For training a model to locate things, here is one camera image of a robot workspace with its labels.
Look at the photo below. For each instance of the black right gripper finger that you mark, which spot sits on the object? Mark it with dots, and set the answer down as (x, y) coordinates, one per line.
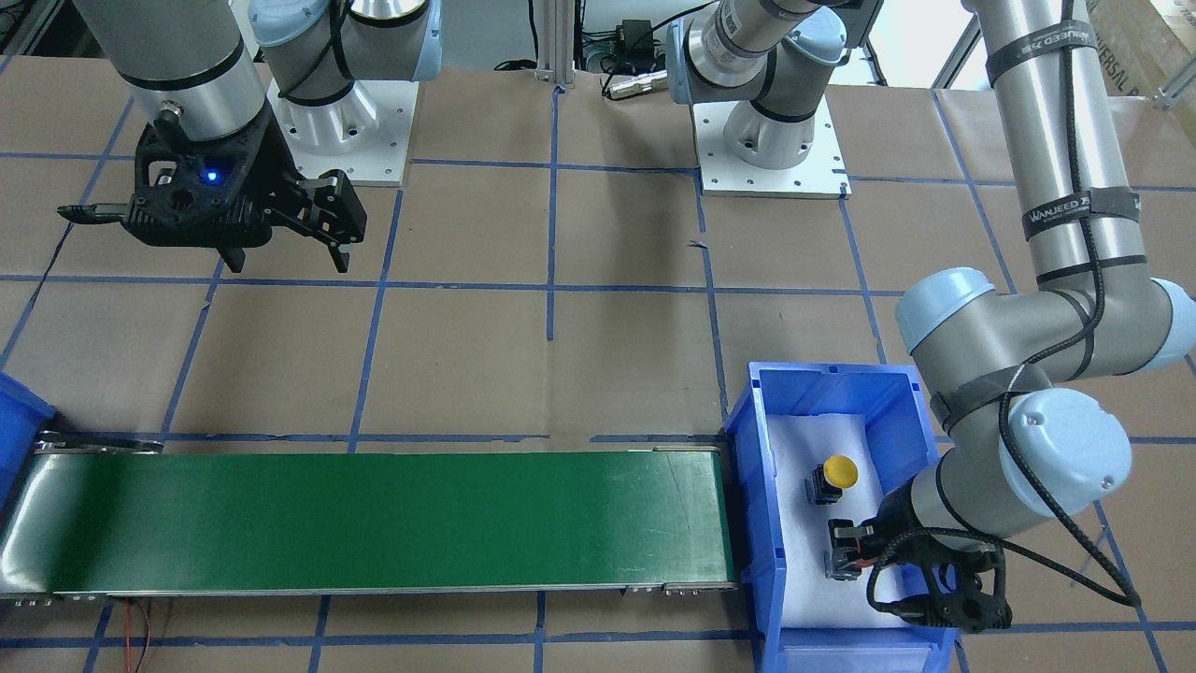
(333, 230)
(333, 191)

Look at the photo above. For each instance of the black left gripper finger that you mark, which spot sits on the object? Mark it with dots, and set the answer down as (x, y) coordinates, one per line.
(847, 565)
(844, 534)

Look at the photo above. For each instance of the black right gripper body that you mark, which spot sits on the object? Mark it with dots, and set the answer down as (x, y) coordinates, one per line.
(277, 164)

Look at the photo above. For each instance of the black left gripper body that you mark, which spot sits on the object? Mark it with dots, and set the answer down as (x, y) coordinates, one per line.
(889, 530)

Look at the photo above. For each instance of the yellow push button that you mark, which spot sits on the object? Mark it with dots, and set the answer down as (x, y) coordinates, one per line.
(828, 481)

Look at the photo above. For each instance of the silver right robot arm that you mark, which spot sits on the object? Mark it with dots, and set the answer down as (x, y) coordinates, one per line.
(191, 57)

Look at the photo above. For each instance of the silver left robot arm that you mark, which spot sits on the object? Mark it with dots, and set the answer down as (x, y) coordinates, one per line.
(1029, 451)

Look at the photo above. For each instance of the green conveyor belt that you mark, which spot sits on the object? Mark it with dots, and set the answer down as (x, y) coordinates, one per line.
(246, 524)

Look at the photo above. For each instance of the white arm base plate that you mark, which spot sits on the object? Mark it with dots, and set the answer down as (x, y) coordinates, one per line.
(743, 154)
(366, 134)

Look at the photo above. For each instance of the aluminium frame post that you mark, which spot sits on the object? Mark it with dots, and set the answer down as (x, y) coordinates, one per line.
(555, 25)

